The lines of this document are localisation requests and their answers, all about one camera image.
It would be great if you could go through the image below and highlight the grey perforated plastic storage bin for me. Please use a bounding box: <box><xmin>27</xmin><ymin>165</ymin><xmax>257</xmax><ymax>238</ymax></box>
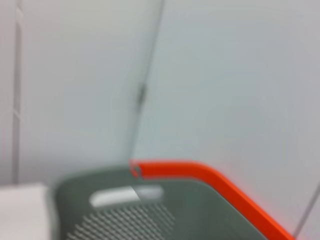
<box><xmin>49</xmin><ymin>166</ymin><xmax>296</xmax><ymax>240</ymax></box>

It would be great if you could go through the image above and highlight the orange bin carry handle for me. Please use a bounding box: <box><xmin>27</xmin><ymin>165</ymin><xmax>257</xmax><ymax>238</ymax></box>
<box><xmin>128</xmin><ymin>158</ymin><xmax>297</xmax><ymax>240</ymax></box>

